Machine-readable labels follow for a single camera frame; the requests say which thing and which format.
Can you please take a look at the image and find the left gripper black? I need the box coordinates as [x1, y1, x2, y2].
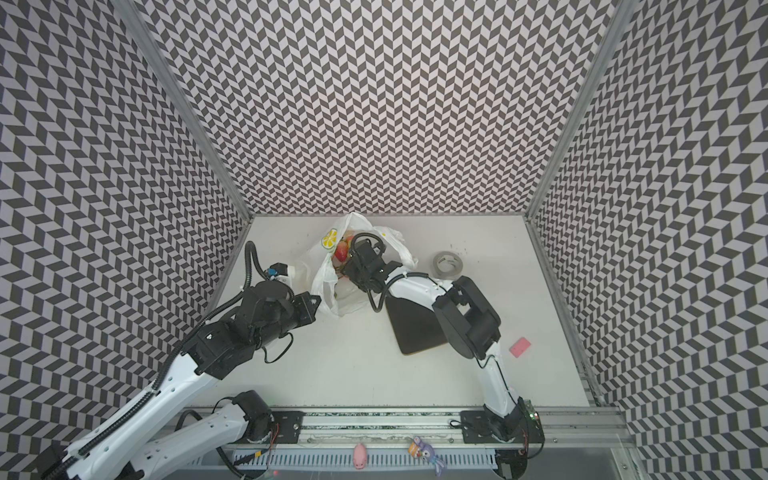
[252, 293, 322, 355]

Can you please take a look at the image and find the white plastic bag lemon print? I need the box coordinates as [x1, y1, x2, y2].
[288, 212, 418, 319]

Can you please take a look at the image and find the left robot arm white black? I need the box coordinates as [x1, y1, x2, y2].
[35, 242, 321, 479]

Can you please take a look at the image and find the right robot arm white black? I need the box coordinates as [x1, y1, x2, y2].
[342, 233, 545, 445]

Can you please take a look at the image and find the black square tray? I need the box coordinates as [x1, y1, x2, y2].
[385, 296, 447, 356]

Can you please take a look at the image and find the clear packing tape roll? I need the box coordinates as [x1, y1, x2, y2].
[432, 251, 464, 281]

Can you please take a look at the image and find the pink small toy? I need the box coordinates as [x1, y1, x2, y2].
[352, 443, 368, 470]

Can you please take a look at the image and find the pink eraser block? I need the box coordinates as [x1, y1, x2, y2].
[509, 337, 531, 358]

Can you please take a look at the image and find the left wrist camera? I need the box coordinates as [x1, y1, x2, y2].
[264, 262, 295, 280]

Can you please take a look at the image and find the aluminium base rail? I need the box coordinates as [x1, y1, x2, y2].
[273, 407, 634, 449]

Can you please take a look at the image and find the aluminium corner post left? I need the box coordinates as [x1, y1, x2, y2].
[111, 0, 253, 220]

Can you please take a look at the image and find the aluminium corner post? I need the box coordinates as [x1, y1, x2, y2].
[525, 0, 640, 222]
[111, 0, 253, 220]

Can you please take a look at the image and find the aluminium corner post right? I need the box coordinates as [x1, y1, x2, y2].
[525, 0, 640, 222]

